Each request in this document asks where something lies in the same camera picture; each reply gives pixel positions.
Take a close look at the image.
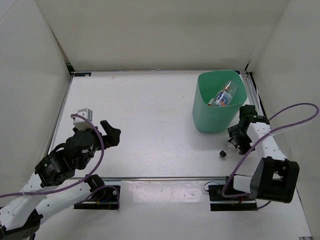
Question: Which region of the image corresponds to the clear bottle black label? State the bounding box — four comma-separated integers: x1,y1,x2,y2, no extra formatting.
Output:
219,140,239,159

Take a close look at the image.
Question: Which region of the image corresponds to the clear bottle red label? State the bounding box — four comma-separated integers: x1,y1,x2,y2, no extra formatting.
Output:
207,88,233,107

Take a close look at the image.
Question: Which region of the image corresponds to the clear bottle blue orange label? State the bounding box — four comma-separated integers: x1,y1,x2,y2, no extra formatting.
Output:
210,81,238,107

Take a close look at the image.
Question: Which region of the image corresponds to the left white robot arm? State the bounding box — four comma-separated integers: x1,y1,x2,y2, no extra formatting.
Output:
0,119,121,240

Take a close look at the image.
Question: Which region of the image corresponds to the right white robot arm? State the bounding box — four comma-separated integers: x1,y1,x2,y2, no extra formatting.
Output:
221,105,300,204

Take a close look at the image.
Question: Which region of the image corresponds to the green plastic bin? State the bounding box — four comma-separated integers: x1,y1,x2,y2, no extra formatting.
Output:
192,70,247,133

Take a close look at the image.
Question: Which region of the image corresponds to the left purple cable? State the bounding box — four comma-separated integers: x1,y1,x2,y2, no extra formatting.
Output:
0,113,121,210

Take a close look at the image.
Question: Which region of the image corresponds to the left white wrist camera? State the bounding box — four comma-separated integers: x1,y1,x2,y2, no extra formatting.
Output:
71,108,93,131

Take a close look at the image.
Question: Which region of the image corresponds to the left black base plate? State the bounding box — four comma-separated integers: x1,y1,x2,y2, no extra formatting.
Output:
73,180,121,211

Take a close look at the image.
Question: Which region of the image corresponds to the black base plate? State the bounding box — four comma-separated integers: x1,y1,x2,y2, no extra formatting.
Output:
73,180,121,211
203,181,258,212

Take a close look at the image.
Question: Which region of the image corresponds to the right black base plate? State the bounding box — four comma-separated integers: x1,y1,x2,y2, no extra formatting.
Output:
203,181,258,212

